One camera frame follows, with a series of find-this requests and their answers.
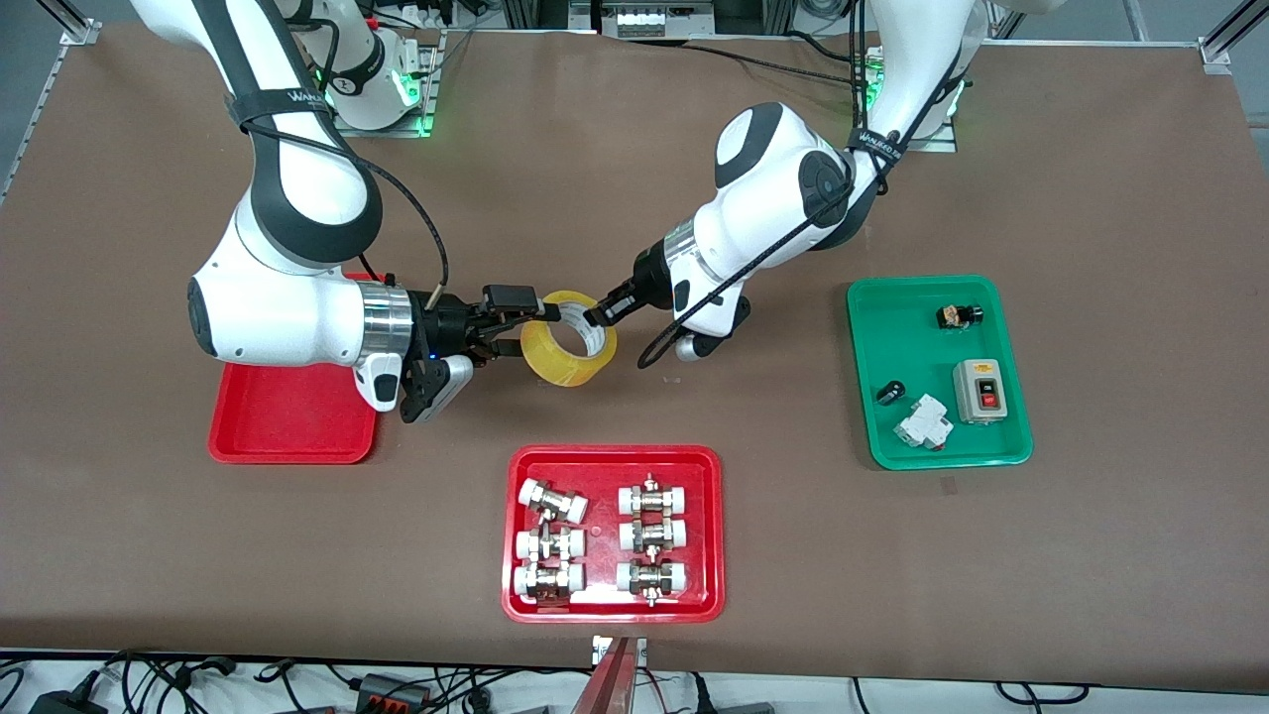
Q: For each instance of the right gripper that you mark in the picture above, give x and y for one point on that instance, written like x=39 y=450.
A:
x=445 y=323

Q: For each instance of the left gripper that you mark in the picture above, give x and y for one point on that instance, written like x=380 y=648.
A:
x=635 y=287

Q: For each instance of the yellow packing tape roll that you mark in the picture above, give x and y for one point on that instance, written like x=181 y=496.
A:
x=555 y=362

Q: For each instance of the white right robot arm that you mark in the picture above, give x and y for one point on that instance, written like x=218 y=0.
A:
x=288 y=317

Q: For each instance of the red plastic tray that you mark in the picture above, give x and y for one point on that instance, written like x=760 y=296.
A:
x=605 y=595
x=288 y=426

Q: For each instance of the green plastic tray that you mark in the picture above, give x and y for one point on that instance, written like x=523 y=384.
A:
x=922 y=337

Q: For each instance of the white-capped metal pipe fitting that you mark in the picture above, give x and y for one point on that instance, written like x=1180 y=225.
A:
x=652 y=535
x=652 y=498
x=548 y=580
x=651 y=578
x=550 y=543
x=553 y=501

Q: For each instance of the white power strip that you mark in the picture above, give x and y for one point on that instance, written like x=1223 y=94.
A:
x=644 y=20

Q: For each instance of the small black cylinder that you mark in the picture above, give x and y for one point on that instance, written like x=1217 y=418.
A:
x=890 y=393

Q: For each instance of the white circuit breaker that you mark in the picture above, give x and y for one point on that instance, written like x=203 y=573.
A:
x=924 y=423

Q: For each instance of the small black brass knob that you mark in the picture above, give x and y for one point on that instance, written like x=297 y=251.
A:
x=960 y=316

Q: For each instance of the black connector box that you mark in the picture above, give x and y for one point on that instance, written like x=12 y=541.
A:
x=392 y=684

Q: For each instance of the red metal bar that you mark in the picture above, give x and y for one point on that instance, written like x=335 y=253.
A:
x=607 y=689

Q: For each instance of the black power adapter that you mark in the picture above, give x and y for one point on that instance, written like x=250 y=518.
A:
x=64 y=704

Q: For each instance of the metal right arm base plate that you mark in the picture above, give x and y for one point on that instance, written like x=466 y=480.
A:
x=428 y=99

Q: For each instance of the silver metal bracket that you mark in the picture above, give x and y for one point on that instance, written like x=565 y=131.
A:
x=599 y=650

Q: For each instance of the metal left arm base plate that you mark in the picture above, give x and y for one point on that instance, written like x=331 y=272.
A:
x=942 y=147

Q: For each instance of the grey push-button switch box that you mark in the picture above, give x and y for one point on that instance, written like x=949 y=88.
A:
x=980 y=392

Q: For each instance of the aluminium frame rail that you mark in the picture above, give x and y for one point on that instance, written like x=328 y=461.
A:
x=79 y=30
x=1224 y=42

